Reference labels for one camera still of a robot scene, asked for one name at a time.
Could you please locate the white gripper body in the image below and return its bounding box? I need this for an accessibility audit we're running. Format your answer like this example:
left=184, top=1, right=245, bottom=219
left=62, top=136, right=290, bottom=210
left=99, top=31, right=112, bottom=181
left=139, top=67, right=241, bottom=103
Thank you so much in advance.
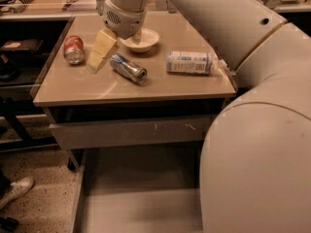
left=103, top=0, right=147, bottom=39

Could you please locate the silver blue redbull can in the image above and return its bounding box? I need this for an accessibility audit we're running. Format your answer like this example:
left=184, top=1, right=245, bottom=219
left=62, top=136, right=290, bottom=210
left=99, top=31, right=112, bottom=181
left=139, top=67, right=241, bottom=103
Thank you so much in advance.
left=110, top=53, right=147, bottom=84

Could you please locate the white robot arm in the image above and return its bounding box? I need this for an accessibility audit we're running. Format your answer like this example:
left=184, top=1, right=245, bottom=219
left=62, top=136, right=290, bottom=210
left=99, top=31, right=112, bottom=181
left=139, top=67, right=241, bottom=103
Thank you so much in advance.
left=96, top=0, right=311, bottom=233

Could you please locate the red soda can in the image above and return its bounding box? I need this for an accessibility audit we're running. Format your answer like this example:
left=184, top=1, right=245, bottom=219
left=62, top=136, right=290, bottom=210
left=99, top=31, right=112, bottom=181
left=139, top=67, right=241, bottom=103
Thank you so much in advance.
left=63, top=35, right=85, bottom=65

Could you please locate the grey drawer cabinet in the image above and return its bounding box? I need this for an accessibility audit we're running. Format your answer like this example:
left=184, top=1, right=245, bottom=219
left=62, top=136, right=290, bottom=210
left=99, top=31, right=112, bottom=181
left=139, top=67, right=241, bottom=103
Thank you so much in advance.
left=33, top=13, right=236, bottom=170

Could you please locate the grey top drawer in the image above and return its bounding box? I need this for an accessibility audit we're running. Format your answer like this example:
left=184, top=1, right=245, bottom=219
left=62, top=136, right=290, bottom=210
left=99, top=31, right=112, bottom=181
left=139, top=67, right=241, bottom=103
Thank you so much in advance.
left=50, top=115, right=214, bottom=150

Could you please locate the grey open middle drawer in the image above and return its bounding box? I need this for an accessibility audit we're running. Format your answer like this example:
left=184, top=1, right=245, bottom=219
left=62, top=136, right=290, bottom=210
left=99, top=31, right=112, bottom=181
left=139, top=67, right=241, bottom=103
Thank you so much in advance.
left=73, top=147, right=203, bottom=233

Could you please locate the white paper bowl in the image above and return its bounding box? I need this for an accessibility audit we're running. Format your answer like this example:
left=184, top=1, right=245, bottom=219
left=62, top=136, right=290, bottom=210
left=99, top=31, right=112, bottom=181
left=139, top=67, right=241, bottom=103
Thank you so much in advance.
left=121, top=28, right=159, bottom=53

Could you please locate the clear plastic water bottle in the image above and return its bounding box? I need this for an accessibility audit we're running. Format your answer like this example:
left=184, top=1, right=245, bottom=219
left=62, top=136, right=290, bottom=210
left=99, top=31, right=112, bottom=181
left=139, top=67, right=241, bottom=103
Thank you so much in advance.
left=166, top=51, right=226, bottom=76

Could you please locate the white sneaker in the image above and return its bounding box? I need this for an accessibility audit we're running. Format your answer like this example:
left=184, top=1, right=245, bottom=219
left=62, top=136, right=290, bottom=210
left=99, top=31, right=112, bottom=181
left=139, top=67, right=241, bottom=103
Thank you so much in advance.
left=0, top=177, right=35, bottom=211

